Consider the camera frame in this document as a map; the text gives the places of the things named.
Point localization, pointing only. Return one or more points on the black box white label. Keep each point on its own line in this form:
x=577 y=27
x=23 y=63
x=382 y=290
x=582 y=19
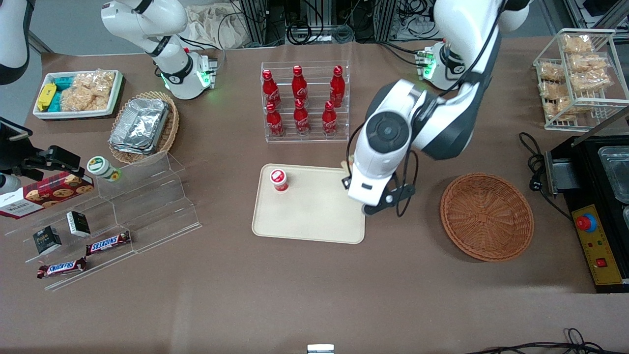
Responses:
x=78 y=223

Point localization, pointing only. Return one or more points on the beige plastic tray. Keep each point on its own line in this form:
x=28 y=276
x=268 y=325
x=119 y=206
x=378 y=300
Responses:
x=314 y=216

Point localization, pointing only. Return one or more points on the red tartan cookie box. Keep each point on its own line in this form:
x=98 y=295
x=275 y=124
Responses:
x=49 y=194

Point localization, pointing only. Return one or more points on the red Coca-Cola bottle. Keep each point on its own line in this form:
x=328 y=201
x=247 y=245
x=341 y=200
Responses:
x=299 y=86
x=275 y=123
x=337 y=88
x=329 y=122
x=270 y=88
x=301 y=120

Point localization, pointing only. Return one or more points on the red white yogurt cup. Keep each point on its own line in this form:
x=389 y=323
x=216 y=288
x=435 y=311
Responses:
x=278 y=179

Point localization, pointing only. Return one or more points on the pale wicker basket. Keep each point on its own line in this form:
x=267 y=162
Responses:
x=172 y=123

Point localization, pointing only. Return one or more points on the aluminium frame post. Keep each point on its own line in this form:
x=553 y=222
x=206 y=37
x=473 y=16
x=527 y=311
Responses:
x=255 y=22

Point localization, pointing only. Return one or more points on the grey metal bar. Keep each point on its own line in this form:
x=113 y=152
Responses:
x=602 y=125

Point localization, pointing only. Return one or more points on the bagged fried snack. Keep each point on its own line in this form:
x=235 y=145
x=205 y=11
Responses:
x=577 y=43
x=589 y=63
x=551 y=91
x=551 y=71
x=565 y=108
x=592 y=82

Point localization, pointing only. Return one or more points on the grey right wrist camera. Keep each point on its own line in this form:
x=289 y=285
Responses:
x=9 y=184

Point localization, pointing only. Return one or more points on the yellow snack packet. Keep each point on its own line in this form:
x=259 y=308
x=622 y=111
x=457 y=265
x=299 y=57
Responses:
x=46 y=96

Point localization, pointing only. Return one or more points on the small white grey device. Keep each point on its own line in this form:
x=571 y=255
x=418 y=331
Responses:
x=320 y=349

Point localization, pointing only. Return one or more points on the tan sandwich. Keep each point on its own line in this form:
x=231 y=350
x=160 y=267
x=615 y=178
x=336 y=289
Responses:
x=349 y=160

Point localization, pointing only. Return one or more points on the white rectangular snack bin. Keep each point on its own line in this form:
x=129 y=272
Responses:
x=73 y=114

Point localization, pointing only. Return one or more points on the black appliance yellow panel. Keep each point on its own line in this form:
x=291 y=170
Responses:
x=597 y=246

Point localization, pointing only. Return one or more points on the brown round wicker basket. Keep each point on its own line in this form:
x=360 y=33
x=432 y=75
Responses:
x=486 y=216

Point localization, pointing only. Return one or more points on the teal snack packet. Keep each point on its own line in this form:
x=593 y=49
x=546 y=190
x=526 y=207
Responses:
x=64 y=82
x=55 y=102

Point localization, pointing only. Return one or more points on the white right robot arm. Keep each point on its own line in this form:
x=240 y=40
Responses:
x=172 y=73

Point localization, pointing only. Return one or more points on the clear acrylic stepped shelf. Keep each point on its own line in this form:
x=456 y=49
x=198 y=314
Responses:
x=147 y=206

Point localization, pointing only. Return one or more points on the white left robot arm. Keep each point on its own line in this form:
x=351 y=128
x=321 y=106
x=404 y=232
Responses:
x=388 y=132

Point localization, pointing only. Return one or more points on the clear acrylic bottle rack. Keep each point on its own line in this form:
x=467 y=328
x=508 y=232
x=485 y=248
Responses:
x=314 y=66

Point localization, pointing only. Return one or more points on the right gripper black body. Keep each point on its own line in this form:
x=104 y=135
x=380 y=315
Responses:
x=18 y=156

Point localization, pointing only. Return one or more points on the beige crumpled cloth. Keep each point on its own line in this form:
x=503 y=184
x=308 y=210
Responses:
x=216 y=27

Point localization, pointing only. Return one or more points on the green white sunflower bottle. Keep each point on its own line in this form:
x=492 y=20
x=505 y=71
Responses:
x=100 y=167

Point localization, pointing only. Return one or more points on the silver foil container stack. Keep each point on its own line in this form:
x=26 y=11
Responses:
x=140 y=125

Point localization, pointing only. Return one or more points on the black box gold lettering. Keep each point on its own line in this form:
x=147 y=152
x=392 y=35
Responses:
x=46 y=241

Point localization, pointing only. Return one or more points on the Snickers chocolate bar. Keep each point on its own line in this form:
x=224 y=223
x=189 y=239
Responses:
x=108 y=243
x=61 y=268

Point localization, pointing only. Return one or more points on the clear bag of crackers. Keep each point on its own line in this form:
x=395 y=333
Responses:
x=88 y=91

